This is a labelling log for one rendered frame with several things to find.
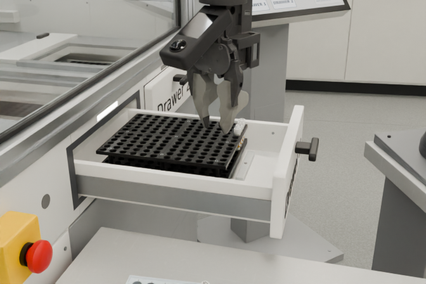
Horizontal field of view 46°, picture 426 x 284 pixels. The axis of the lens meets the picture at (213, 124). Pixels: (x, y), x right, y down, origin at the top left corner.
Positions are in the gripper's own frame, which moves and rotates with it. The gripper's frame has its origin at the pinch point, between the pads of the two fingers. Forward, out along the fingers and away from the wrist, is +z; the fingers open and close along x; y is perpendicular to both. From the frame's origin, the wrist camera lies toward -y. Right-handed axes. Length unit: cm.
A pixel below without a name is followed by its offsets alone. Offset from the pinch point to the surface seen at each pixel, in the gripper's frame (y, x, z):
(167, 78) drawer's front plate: 21.8, 30.8, 3.6
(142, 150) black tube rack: -5.4, 10.5, 5.7
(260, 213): -2.6, -11.2, 10.6
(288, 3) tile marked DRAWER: 87, 38, -5
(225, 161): -0.2, -2.9, 5.6
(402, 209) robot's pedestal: 46, -19, 31
